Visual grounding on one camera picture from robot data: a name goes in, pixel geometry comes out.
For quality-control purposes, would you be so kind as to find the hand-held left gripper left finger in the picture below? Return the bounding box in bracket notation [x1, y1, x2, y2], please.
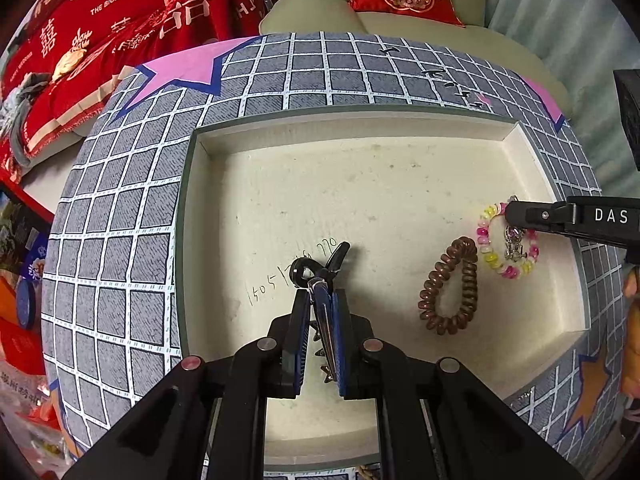
[60, 287, 313, 480]

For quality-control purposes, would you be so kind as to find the blue printed box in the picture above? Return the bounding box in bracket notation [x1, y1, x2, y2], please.
[0, 185, 53, 281]

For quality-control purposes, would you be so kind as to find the black hair claw clip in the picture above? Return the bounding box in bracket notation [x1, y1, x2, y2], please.
[289, 241, 352, 383]

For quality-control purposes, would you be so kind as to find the pale green armchair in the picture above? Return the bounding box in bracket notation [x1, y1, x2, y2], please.
[257, 0, 573, 121]

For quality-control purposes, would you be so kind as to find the blue round lid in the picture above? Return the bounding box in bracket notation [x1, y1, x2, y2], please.
[15, 277, 38, 328]

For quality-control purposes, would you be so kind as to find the silver chain charm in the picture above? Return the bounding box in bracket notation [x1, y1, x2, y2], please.
[502, 195, 527, 262]

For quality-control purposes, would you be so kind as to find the brown spiral hair tie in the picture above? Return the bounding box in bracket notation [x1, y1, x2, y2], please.
[419, 237, 480, 337]

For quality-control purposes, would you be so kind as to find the orange box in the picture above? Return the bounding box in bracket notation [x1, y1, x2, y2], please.
[0, 280, 18, 323]

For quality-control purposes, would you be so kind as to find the red packet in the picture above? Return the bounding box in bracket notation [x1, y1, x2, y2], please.
[0, 320, 48, 376]

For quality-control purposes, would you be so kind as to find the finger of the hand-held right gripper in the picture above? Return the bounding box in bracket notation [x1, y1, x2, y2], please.
[503, 200, 581, 235]

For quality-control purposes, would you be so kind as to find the pink yellow bead bracelet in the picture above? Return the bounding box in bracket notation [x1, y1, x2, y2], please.
[475, 201, 541, 280]

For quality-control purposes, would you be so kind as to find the red printed blanket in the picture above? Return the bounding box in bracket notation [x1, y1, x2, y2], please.
[0, 0, 288, 161]

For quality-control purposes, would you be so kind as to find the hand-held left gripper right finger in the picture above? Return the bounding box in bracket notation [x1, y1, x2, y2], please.
[327, 287, 586, 480]

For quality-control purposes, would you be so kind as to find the pile of grey clothes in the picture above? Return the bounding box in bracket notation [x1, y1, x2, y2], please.
[0, 72, 51, 166]

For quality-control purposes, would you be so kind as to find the person's right hand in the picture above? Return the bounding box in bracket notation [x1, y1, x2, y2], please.
[622, 264, 640, 313]

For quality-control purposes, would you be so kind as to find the grey cardboard box tray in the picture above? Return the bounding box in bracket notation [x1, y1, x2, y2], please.
[175, 105, 591, 473]

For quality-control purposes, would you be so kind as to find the pale green curtain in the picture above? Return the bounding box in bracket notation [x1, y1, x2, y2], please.
[482, 0, 640, 201]

